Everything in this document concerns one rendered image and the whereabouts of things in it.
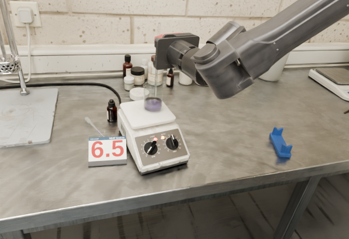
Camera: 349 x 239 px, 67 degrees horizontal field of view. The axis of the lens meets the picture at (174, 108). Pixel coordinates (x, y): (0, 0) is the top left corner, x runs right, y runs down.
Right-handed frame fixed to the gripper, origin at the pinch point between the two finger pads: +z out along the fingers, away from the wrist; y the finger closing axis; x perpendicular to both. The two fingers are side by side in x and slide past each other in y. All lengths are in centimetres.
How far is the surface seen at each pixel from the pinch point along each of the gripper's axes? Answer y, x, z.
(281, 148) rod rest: -27.1, 24.6, -23.0
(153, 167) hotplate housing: 6.9, 25.2, -14.0
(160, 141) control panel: 3.2, 21.7, -9.8
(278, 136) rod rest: -32.3, 25.8, -17.8
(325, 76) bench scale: -87, 23, 2
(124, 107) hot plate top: 7.2, 18.3, 3.2
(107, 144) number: 13.9, 24.4, -2.7
